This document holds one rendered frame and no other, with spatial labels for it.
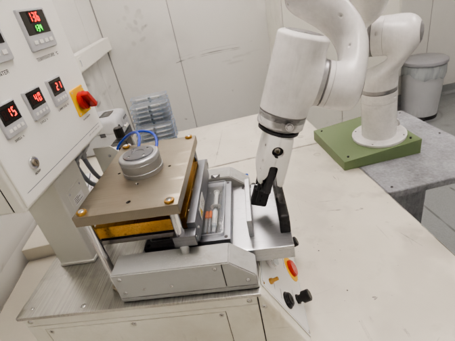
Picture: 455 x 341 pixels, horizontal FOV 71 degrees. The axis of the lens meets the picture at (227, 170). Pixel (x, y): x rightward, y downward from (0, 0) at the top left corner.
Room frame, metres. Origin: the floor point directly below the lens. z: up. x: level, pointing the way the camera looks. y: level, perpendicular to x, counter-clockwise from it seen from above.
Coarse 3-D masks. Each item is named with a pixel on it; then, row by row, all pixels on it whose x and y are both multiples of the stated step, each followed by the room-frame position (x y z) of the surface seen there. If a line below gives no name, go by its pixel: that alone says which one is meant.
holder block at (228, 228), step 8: (232, 192) 0.62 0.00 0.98; (232, 200) 0.59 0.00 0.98; (232, 208) 0.56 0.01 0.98; (232, 216) 0.54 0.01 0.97; (232, 224) 0.51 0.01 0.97; (224, 232) 0.47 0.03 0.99; (232, 232) 0.49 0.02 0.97; (200, 240) 0.46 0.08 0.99; (208, 240) 0.46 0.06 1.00; (216, 240) 0.45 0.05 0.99; (224, 240) 0.45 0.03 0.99; (232, 240) 0.47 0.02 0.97; (144, 248) 0.47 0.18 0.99; (152, 248) 0.47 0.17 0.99; (160, 248) 0.46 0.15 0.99; (168, 248) 0.46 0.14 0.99; (176, 248) 0.46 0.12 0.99
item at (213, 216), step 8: (208, 184) 0.64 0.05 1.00; (216, 184) 0.63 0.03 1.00; (224, 184) 0.62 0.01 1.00; (208, 192) 0.60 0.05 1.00; (216, 192) 0.60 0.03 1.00; (208, 200) 0.57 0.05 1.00; (216, 200) 0.56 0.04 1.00; (208, 208) 0.54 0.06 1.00; (216, 208) 0.54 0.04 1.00; (208, 216) 0.52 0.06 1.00; (216, 216) 0.51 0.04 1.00; (208, 224) 0.49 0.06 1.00; (216, 224) 0.49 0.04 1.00; (208, 232) 0.47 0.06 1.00; (216, 232) 0.46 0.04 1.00
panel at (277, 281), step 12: (264, 264) 0.45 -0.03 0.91; (264, 276) 0.42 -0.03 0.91; (276, 276) 0.46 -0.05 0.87; (288, 276) 0.50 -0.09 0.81; (276, 288) 0.42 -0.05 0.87; (288, 288) 0.46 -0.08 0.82; (300, 288) 0.50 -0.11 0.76; (276, 300) 0.39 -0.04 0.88; (288, 312) 0.39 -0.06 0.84; (300, 312) 0.42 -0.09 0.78; (300, 324) 0.39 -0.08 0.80
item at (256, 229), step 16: (240, 192) 0.63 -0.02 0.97; (272, 192) 0.60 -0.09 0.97; (240, 208) 0.56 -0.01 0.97; (256, 208) 0.55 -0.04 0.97; (272, 208) 0.54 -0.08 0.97; (240, 224) 0.51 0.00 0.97; (256, 224) 0.50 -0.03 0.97; (272, 224) 0.49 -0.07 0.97; (240, 240) 0.47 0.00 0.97; (256, 240) 0.46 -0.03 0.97; (272, 240) 0.45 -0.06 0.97; (288, 240) 0.44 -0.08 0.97; (256, 256) 0.43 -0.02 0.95; (272, 256) 0.43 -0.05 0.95; (288, 256) 0.43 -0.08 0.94
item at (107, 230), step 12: (192, 168) 0.62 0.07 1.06; (192, 180) 0.57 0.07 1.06; (168, 216) 0.47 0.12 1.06; (180, 216) 0.46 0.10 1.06; (96, 228) 0.47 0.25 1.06; (108, 228) 0.47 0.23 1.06; (120, 228) 0.47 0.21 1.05; (132, 228) 0.47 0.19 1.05; (144, 228) 0.46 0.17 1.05; (156, 228) 0.46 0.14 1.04; (168, 228) 0.46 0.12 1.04; (108, 240) 0.47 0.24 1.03; (120, 240) 0.47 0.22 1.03; (132, 240) 0.47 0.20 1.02
